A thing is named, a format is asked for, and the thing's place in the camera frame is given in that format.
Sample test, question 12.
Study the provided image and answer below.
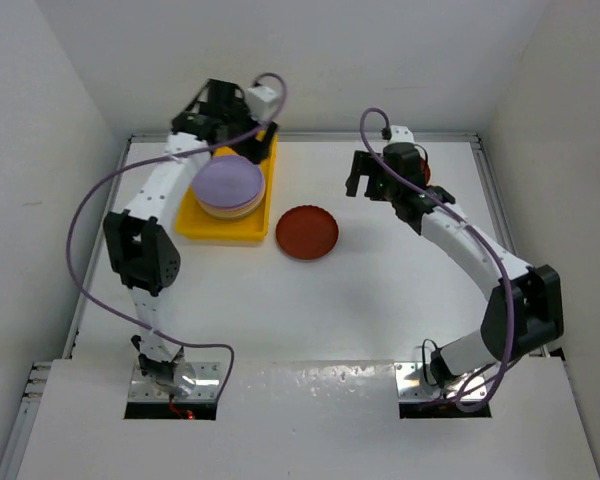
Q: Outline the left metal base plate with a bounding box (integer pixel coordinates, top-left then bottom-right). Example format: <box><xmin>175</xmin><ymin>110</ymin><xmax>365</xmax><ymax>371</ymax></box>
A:
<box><xmin>127</xmin><ymin>362</ymin><xmax>221</xmax><ymax>403</ymax></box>

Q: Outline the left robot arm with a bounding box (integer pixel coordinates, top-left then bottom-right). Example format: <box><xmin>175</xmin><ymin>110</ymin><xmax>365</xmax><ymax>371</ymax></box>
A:
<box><xmin>103</xmin><ymin>78</ymin><xmax>287</xmax><ymax>398</ymax></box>

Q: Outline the yellow plastic bin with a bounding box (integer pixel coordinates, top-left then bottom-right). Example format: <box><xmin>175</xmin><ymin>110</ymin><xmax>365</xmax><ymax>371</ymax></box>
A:
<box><xmin>174</xmin><ymin>135</ymin><xmax>278</xmax><ymax>243</ymax></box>

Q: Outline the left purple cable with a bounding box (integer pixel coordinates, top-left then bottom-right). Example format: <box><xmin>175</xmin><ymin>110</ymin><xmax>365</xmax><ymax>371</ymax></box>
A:
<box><xmin>65</xmin><ymin>72</ymin><xmax>288</xmax><ymax>399</ymax></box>

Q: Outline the aluminium table frame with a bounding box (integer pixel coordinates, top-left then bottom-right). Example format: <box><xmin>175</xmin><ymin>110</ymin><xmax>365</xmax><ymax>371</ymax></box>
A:
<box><xmin>18</xmin><ymin>134</ymin><xmax>565</xmax><ymax>479</ymax></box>

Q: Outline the purple cable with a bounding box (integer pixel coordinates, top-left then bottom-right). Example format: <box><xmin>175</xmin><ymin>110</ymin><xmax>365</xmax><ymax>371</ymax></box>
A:
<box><xmin>359</xmin><ymin>107</ymin><xmax>524</xmax><ymax>414</ymax></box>
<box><xmin>65</xmin><ymin>72</ymin><xmax>288</xmax><ymax>399</ymax></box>

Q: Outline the metal base plate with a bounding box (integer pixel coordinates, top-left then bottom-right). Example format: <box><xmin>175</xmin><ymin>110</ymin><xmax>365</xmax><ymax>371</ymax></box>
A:
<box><xmin>393</xmin><ymin>361</ymin><xmax>488</xmax><ymax>404</ymax></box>
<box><xmin>127</xmin><ymin>362</ymin><xmax>221</xmax><ymax>403</ymax></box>

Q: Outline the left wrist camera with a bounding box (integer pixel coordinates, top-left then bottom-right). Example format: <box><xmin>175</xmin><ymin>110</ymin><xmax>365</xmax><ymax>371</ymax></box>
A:
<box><xmin>244</xmin><ymin>85</ymin><xmax>280</xmax><ymax>121</ymax></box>

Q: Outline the lavender plate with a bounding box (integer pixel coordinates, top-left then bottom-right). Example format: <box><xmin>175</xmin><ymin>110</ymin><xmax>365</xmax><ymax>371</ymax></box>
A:
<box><xmin>191</xmin><ymin>155</ymin><xmax>265</xmax><ymax>209</ymax></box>
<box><xmin>193</xmin><ymin>182</ymin><xmax>266</xmax><ymax>218</ymax></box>

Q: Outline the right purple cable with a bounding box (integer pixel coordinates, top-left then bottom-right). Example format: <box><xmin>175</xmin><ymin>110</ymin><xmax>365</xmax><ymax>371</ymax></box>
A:
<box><xmin>359</xmin><ymin>107</ymin><xmax>524</xmax><ymax>414</ymax></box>

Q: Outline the pink plate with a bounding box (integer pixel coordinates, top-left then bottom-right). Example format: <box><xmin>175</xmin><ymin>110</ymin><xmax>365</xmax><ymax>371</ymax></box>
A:
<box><xmin>198</xmin><ymin>193</ymin><xmax>265</xmax><ymax>220</ymax></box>

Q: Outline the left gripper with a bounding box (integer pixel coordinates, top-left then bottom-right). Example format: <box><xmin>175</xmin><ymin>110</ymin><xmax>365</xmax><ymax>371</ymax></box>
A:
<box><xmin>220</xmin><ymin>98</ymin><xmax>275</xmax><ymax>165</ymax></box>

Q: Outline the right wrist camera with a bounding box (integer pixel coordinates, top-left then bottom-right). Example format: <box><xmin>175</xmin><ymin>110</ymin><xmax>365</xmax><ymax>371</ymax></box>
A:
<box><xmin>381</xmin><ymin>125</ymin><xmax>415</xmax><ymax>145</ymax></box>

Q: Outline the dark red plate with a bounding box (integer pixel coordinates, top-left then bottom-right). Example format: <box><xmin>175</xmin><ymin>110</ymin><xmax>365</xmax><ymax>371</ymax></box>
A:
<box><xmin>275</xmin><ymin>205</ymin><xmax>339</xmax><ymax>261</ymax></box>
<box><xmin>421</xmin><ymin>158</ymin><xmax>431</xmax><ymax>185</ymax></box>

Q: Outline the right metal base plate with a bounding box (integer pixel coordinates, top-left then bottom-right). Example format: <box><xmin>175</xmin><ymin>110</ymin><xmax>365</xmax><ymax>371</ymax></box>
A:
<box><xmin>393</xmin><ymin>361</ymin><xmax>488</xmax><ymax>404</ymax></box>

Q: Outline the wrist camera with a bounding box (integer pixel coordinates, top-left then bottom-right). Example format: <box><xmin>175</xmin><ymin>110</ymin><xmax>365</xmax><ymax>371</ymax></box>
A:
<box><xmin>244</xmin><ymin>85</ymin><xmax>280</xmax><ymax>121</ymax></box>
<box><xmin>381</xmin><ymin>125</ymin><xmax>415</xmax><ymax>145</ymax></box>

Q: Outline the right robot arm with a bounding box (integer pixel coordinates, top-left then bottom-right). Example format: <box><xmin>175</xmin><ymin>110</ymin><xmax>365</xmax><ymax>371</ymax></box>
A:
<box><xmin>345</xmin><ymin>142</ymin><xmax>564</xmax><ymax>393</ymax></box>

